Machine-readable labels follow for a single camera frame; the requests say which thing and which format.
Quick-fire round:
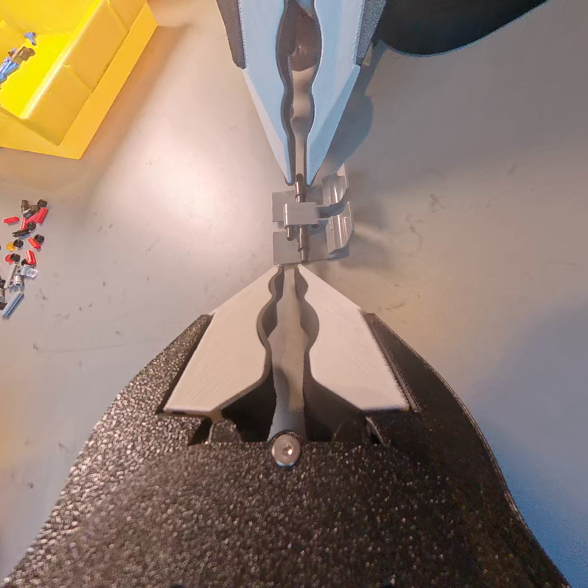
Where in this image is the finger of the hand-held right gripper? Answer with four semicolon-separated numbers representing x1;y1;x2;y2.
238;0;297;186
303;0;366;187

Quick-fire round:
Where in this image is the silver panel toy piece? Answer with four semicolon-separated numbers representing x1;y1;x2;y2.
271;163;355;266

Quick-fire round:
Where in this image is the wide yellow plastic bin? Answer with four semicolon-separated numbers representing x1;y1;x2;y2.
0;0;158;160

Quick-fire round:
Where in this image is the pile of blue tan parts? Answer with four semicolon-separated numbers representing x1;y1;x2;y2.
0;31;37;90

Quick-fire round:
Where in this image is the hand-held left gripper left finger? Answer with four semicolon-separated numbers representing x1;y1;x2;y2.
163;266;282;435

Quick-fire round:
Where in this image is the pile of small building parts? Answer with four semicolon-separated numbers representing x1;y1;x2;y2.
0;198;50;319

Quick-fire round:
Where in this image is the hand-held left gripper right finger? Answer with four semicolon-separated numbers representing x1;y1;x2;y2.
296;266;409;429

